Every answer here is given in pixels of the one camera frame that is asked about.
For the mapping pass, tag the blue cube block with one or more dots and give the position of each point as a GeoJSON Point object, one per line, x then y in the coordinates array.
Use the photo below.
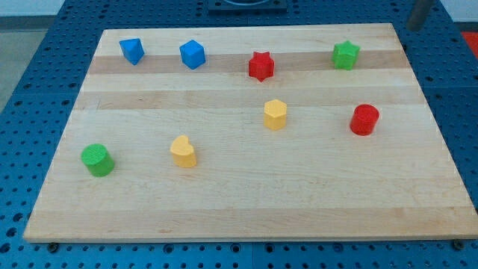
{"type": "Point", "coordinates": [192, 54]}

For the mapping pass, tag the yellow hexagon block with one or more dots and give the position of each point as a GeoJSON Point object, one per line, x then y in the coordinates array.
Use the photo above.
{"type": "Point", "coordinates": [275, 114]}

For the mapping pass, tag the yellow heart block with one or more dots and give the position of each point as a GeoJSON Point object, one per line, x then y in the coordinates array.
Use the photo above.
{"type": "Point", "coordinates": [183, 152]}

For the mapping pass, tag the wooden board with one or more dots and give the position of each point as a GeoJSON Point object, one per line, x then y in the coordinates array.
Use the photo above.
{"type": "Point", "coordinates": [313, 180]}

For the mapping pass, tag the red star block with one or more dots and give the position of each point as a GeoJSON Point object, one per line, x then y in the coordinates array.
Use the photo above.
{"type": "Point", "coordinates": [261, 66]}

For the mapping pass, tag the red cylinder block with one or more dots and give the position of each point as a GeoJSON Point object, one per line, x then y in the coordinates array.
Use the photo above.
{"type": "Point", "coordinates": [364, 119]}

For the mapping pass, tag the green star block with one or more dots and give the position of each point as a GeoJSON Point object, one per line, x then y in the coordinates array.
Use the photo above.
{"type": "Point", "coordinates": [345, 55]}

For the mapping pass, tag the blue triangular prism block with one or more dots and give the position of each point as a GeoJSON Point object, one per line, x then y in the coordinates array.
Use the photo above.
{"type": "Point", "coordinates": [132, 50]}

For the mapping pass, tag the green cylinder block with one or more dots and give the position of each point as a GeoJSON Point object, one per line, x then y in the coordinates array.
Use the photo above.
{"type": "Point", "coordinates": [97, 159]}

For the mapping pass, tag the grey metal pusher rod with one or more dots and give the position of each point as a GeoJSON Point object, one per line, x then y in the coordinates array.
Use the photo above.
{"type": "Point", "coordinates": [419, 14]}

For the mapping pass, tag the red object at edge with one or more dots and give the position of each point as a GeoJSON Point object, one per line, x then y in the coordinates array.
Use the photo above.
{"type": "Point", "coordinates": [471, 38]}

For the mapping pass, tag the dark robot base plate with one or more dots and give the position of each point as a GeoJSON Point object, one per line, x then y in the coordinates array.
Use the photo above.
{"type": "Point", "coordinates": [224, 6]}

